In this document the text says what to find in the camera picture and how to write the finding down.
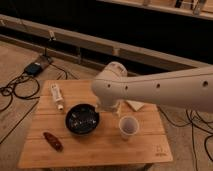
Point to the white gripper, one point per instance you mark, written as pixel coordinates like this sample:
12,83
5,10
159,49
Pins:
114,108

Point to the black power adapter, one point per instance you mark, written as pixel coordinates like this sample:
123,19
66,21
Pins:
33,69

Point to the black ceramic bowl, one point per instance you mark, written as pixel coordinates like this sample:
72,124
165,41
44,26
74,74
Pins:
82,119

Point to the wooden folding table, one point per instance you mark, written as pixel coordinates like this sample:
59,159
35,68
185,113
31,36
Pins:
104,146

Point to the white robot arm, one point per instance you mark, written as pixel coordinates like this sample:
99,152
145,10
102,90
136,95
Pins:
189,89

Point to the brown oblong object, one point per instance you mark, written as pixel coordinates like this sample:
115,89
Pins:
53,141

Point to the white folded cloth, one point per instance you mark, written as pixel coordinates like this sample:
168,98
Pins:
135,106

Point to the white tube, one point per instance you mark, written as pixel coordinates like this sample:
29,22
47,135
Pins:
57,96

